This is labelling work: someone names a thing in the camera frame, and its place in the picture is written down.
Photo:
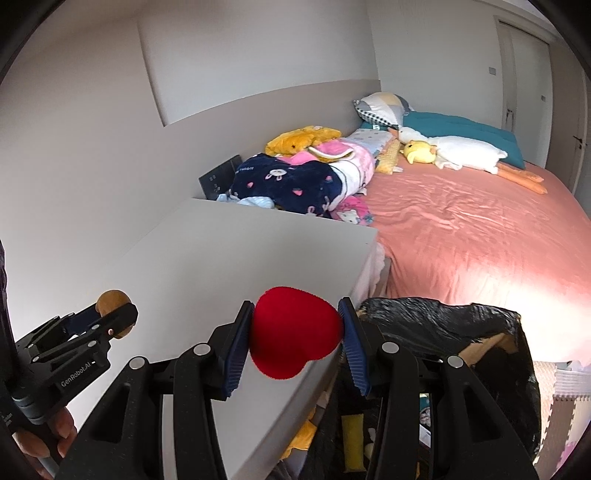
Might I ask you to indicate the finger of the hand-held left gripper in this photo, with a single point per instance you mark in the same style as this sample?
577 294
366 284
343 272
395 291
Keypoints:
106 325
81 318

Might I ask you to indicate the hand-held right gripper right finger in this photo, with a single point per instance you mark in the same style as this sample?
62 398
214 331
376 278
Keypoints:
353 341

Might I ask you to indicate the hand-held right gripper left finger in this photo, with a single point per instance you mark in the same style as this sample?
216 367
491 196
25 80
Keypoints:
238 350

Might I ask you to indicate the brown ball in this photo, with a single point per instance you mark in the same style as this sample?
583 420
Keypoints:
111 300

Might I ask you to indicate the red plush heart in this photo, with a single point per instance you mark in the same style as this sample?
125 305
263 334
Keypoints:
293 332

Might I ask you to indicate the cardboard box with black bag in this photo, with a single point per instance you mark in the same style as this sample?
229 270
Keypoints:
438 323

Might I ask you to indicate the person's left hand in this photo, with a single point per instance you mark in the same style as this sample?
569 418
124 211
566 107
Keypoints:
67 431

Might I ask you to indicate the white bedside table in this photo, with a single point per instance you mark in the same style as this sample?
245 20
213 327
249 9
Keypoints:
249 258

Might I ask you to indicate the yellow packet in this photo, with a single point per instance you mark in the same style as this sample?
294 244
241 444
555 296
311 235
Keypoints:
353 438

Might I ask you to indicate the pink printed cloth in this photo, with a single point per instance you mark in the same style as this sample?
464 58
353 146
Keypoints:
353 210

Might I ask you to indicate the light blue cloth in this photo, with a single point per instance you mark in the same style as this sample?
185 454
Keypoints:
244 201

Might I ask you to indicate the bed with pink sheet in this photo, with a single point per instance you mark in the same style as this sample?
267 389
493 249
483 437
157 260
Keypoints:
461 230

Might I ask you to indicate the navy printed fleece garment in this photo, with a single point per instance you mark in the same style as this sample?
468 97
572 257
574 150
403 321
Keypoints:
286 182

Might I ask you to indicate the long yellow cushion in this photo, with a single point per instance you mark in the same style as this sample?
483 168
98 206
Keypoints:
388 157

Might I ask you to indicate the yellow chick plush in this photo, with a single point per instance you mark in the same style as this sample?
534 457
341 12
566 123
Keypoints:
418 152

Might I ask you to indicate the light printed pillow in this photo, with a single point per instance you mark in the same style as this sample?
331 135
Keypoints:
367 138

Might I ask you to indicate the yellow plush blanket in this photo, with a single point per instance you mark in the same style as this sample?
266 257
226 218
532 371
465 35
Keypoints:
300 138

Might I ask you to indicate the pink and brown foam mat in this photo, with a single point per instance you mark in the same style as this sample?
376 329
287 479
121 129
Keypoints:
561 397

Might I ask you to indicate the white goose plush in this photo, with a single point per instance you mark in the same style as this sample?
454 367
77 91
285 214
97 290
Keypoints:
461 150

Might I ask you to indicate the patchwork patterned pillow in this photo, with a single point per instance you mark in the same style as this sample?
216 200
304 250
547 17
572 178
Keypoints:
381 106

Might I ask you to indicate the white door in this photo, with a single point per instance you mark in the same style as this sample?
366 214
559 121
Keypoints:
526 69

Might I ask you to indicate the black wall panel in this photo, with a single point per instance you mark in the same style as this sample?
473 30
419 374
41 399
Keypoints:
217 177

